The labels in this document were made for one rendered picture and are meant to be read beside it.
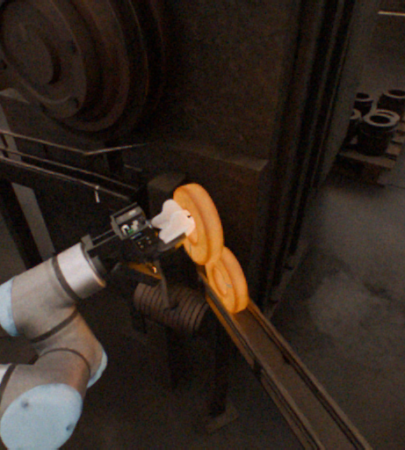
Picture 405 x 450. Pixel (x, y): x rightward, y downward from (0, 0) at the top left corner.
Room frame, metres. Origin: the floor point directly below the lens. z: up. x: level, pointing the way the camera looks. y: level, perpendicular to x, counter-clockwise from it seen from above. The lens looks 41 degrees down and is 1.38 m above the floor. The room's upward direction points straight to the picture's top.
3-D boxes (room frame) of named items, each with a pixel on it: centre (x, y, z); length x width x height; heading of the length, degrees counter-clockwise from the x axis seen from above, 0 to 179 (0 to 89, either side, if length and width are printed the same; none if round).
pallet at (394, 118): (2.58, -0.83, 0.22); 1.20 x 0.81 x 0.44; 59
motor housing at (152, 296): (0.68, 0.08, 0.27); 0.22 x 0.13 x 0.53; 61
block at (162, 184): (0.86, 0.09, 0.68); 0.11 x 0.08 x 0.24; 151
